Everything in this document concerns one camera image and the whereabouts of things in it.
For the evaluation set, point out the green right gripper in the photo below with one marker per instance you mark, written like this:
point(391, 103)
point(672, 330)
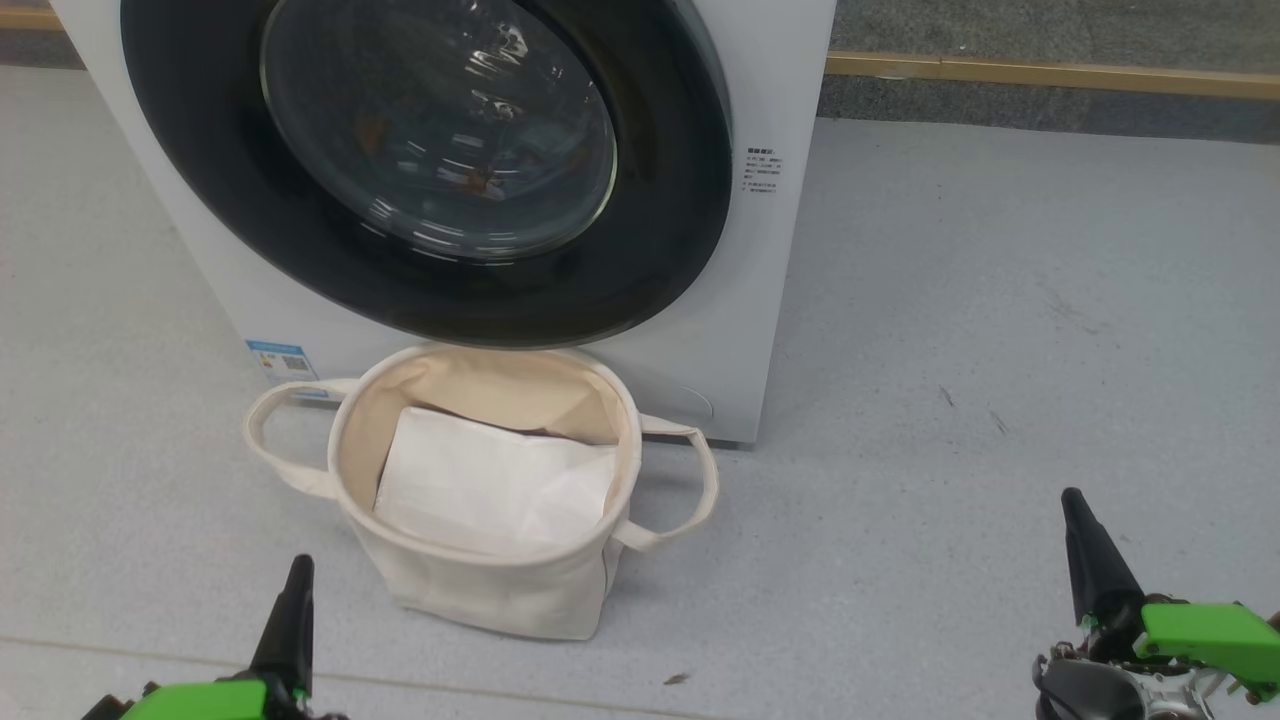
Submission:
point(1210, 640)

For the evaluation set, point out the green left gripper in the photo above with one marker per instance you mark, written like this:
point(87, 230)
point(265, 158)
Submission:
point(200, 702)

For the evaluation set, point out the black round glass washer door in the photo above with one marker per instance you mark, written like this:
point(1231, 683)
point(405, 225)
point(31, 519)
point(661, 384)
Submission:
point(660, 250)

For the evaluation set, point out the cream canvas laundry basket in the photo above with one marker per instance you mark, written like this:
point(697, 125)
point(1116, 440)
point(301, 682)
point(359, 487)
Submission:
point(500, 590)

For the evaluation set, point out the white front-load washing machine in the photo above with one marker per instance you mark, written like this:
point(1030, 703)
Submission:
point(720, 300)

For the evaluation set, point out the white padding sheet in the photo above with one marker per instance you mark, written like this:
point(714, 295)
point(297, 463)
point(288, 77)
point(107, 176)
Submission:
point(480, 480)

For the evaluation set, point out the blue energy label sticker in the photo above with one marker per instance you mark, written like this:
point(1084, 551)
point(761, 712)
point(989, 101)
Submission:
point(282, 360)

